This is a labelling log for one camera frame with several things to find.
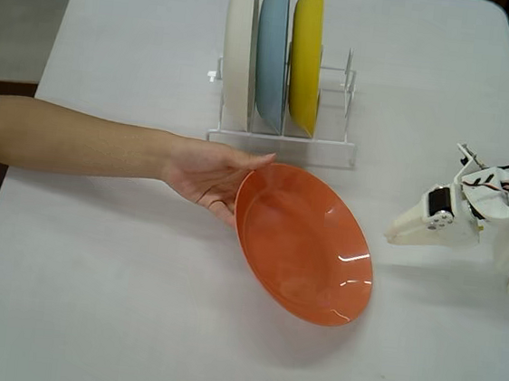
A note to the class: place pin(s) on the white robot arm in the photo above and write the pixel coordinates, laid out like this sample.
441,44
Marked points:
489,205

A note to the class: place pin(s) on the yellow plate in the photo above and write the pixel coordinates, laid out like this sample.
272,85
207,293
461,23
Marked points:
305,59

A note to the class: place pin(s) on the person's left forearm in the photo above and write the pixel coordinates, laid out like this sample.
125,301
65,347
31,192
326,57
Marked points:
68,139

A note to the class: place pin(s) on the person's left hand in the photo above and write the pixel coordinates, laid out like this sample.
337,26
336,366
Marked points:
202,171

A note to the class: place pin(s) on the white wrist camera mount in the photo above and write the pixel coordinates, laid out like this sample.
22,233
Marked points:
467,157

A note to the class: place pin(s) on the cream white plate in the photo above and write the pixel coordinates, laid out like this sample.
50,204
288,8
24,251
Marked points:
239,52

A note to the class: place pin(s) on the light blue plate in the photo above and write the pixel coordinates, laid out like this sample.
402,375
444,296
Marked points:
271,56

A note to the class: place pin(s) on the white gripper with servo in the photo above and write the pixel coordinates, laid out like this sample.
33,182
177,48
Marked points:
425,227

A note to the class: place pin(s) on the orange plate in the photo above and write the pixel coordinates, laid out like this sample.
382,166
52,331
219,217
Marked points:
303,245

